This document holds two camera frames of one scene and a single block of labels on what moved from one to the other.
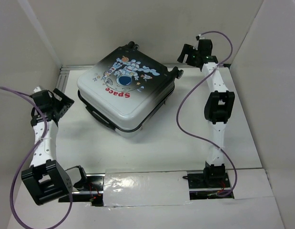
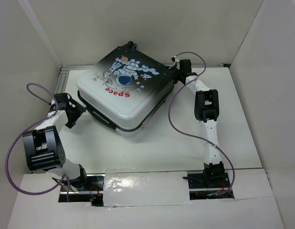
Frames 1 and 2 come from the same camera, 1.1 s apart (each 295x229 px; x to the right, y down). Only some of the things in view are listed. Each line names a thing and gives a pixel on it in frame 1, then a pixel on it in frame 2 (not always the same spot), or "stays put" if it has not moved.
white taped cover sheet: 148,188 stays put
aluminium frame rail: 62,77 stays put
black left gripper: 68,102 → 78,109
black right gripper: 188,56 → 178,73
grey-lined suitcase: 125,89 stays put
